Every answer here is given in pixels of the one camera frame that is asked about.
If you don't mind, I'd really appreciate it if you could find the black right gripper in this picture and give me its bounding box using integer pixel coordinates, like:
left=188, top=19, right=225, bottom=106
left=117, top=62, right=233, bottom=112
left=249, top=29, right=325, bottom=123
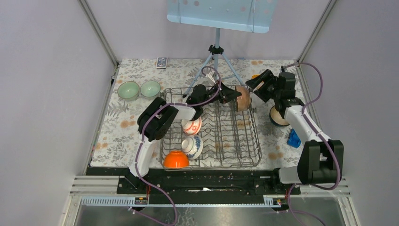
left=245, top=69, right=281, bottom=103

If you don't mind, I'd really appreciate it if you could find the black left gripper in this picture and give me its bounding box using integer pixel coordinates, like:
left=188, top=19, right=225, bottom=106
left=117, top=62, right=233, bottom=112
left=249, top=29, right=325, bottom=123
left=199, top=81, right=242, bottom=107

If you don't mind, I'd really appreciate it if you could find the pink speckled bowl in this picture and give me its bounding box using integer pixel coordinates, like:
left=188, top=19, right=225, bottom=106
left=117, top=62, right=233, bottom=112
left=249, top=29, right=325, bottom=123
left=235, top=85, right=251, bottom=111

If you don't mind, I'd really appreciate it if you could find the dark teal gold bowl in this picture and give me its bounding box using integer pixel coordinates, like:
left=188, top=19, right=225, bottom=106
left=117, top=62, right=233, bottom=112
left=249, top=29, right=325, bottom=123
left=269, top=106, right=290, bottom=127

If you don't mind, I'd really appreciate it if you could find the pale green checkered bowl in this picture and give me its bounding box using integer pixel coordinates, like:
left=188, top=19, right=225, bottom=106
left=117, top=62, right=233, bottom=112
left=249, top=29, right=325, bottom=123
left=140, top=81, right=161, bottom=98

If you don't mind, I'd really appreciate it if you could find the light green bowl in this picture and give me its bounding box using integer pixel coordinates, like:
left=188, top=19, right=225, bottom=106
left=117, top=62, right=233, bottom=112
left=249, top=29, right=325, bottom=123
left=117, top=81, right=140, bottom=101

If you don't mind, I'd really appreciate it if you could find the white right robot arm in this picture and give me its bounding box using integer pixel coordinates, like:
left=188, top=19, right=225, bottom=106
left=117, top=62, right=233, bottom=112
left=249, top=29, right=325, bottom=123
left=245, top=69, right=344, bottom=194

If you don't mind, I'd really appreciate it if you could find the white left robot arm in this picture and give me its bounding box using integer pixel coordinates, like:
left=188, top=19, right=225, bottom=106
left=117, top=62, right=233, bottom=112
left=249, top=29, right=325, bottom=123
left=128, top=84, right=242, bottom=194

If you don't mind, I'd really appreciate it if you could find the light blue tripod stand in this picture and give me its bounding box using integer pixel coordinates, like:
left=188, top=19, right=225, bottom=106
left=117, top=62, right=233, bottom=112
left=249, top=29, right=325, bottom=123
left=183, top=28, right=244, bottom=97

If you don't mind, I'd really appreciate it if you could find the white red patterned bowl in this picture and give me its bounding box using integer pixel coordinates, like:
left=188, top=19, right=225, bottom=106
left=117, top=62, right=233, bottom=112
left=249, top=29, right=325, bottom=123
left=181, top=117, right=202, bottom=136

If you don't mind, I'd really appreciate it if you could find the white blue floral bowl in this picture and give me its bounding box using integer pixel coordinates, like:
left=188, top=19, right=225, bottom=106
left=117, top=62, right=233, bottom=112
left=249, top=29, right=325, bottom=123
left=181, top=135, right=204, bottom=160

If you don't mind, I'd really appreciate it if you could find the blue plastic toy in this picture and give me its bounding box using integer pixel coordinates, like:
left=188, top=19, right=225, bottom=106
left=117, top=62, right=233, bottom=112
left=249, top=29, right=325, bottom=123
left=287, top=129, right=302, bottom=148

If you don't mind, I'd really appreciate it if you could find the light blue board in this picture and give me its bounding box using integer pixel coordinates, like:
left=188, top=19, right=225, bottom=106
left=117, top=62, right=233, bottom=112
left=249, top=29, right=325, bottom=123
left=167, top=0, right=277, bottom=33

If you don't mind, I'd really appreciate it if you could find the playing card box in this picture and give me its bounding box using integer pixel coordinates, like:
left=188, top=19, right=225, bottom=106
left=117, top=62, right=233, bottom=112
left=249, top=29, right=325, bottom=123
left=156, top=57, right=168, bottom=69

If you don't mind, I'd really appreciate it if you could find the orange bowl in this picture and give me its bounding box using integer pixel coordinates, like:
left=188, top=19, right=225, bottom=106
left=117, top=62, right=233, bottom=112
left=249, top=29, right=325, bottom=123
left=163, top=150, right=190, bottom=169

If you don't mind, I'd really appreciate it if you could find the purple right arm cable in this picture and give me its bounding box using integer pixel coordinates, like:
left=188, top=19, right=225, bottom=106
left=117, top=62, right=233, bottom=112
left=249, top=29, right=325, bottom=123
left=280, top=62, right=342, bottom=226

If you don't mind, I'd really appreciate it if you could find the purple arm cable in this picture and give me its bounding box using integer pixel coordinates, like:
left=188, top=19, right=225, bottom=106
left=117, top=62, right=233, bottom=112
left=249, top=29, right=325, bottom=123
left=280, top=62, right=342, bottom=226
left=134, top=65, right=223, bottom=226

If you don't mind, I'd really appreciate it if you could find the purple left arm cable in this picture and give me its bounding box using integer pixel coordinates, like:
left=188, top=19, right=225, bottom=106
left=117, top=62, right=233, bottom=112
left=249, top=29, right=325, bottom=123
left=134, top=65, right=223, bottom=226

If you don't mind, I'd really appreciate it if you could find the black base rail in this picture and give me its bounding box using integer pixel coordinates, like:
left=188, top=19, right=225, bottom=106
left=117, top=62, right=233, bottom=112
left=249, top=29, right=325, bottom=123
left=86, top=167, right=291, bottom=205

